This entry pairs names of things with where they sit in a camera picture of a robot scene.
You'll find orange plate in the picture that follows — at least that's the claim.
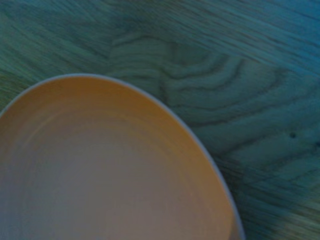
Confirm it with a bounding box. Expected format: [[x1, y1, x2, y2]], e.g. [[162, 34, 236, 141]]
[[0, 72, 247, 240]]

